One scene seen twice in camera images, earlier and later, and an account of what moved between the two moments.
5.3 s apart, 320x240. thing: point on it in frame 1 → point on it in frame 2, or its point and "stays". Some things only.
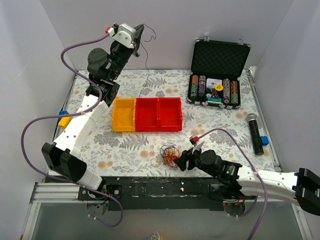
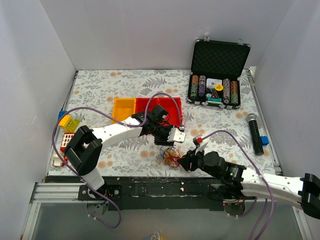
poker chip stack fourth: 234,92 stays
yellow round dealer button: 218,87 stays
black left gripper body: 137,40 → 162,136
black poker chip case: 215,67 stays
